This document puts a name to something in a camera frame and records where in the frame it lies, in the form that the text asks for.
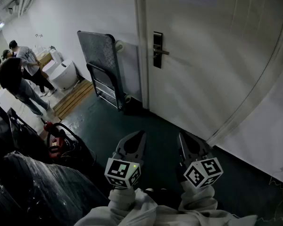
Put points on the grey flat board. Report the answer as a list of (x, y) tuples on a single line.
[(129, 74)]

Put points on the folded metal platform trolley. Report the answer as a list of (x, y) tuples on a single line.
[(99, 55)]

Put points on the ceiling light panel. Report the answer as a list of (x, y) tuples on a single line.
[(1, 25)]

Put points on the person's left forearm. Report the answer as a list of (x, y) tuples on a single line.
[(121, 201)]

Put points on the wooden pallet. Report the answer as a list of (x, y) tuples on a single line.
[(73, 100)]

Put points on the white cabinet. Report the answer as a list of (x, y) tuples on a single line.
[(7, 100)]

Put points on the black plastic-wrapped bundle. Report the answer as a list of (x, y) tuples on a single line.
[(44, 192)]

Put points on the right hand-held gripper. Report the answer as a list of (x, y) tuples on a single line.
[(202, 173)]

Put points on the white toilet with tank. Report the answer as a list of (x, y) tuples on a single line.
[(55, 55)]

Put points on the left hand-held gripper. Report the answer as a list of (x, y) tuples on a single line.
[(119, 169)]

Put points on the red fire extinguisher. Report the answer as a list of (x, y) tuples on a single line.
[(47, 126)]

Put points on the white appliance on pallet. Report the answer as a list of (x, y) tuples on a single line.
[(64, 75)]

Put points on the person's right forearm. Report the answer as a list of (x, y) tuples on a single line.
[(198, 199)]

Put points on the red machine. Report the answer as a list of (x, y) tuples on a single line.
[(56, 147)]

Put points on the black metal rack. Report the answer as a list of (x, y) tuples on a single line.
[(21, 131)]

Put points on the person's white shoe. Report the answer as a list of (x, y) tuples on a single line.
[(149, 190)]

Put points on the brown cardboard box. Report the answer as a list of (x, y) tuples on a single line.
[(44, 59)]

